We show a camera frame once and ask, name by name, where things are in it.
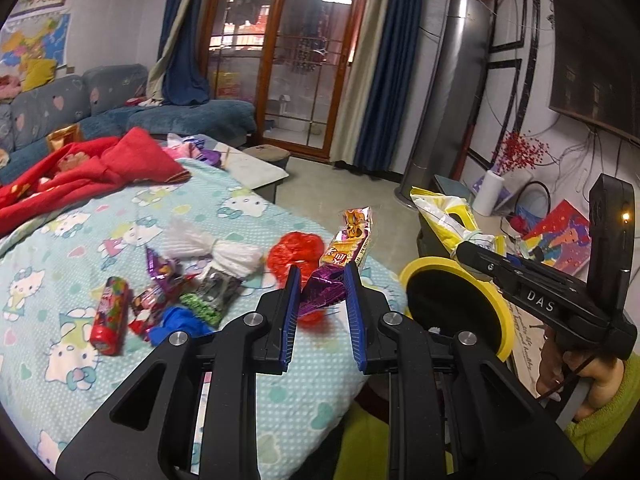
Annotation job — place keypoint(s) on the blue heart pattern sofa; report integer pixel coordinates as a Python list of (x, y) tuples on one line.
[(50, 105)]

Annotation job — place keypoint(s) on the beige curtain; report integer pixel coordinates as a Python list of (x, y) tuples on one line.
[(159, 72), (357, 85)]

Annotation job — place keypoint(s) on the wall television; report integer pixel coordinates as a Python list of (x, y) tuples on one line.
[(595, 50)]

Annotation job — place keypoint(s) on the dark green snack packet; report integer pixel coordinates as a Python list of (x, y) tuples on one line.
[(215, 292)]

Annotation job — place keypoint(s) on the red snack wrapper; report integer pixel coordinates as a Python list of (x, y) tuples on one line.
[(147, 312)]

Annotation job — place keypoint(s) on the yellow rimmed waste bin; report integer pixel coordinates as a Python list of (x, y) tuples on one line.
[(450, 305)]

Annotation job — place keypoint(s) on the person's right hand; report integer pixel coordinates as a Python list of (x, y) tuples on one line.
[(602, 380)]

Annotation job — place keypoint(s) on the purple foil bag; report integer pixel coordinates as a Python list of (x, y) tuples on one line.
[(209, 155)]

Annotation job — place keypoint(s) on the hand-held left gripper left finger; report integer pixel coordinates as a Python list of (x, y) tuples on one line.
[(290, 316)]

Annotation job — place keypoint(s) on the country wall map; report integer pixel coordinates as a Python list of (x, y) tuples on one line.
[(40, 40)]

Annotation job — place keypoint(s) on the wooden glass door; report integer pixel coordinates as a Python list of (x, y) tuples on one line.
[(280, 85)]

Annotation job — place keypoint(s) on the paper towel roll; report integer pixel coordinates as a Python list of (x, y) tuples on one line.
[(487, 195)]

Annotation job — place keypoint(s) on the blue curtain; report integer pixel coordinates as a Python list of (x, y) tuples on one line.
[(390, 85), (182, 60)]

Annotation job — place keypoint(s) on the white plastic bag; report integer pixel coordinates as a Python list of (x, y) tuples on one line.
[(230, 257)]

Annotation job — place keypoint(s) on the red printed picture board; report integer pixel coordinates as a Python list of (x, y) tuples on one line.
[(560, 235)]

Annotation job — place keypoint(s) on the red clothes pile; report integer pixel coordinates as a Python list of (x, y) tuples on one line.
[(10, 89)]

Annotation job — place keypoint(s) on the purple gold snack wrapper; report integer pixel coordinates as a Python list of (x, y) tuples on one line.
[(345, 246)]

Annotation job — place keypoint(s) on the blue plush throw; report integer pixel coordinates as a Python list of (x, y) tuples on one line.
[(200, 117)]

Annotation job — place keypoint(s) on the red candy tube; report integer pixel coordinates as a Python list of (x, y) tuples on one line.
[(110, 315)]

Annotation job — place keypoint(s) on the white top coffee table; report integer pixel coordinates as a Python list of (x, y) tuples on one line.
[(255, 167)]

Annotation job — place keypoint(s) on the yellow pillow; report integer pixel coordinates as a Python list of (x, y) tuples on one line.
[(39, 74)]

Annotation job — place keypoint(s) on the pink cloth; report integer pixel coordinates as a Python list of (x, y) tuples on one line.
[(180, 150)]

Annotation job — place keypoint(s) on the silver tower air conditioner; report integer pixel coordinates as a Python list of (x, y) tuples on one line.
[(450, 100)]

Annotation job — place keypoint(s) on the yellow plastic bag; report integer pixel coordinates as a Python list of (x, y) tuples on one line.
[(442, 215)]

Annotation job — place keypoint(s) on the person's green fleece garment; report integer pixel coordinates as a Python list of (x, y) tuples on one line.
[(367, 440)]

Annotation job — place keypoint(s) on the purple candy wrapper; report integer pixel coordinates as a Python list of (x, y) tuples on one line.
[(162, 270)]

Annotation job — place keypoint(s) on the red berry branch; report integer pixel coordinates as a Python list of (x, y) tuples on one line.
[(522, 152)]

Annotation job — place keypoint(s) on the blue crumpled plastic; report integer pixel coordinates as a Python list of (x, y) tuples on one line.
[(182, 322)]

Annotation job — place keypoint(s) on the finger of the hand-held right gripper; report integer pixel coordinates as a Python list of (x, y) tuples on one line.
[(482, 259)]

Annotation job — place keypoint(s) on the red blanket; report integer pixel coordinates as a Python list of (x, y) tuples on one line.
[(125, 160)]

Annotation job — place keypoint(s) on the red gold gift box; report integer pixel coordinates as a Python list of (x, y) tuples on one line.
[(64, 137)]

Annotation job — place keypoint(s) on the person's right forearm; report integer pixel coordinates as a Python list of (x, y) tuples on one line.
[(610, 427)]

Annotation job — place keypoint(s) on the round cushioned stool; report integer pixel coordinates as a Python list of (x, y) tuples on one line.
[(267, 154)]

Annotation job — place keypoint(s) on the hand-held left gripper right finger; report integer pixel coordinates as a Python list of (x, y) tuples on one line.
[(355, 321)]

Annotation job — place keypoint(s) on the cartoon cat printed blanket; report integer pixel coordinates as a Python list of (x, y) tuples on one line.
[(280, 395)]

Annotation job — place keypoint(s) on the red crumpled mesh bag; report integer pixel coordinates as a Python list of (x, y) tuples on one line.
[(295, 252)]

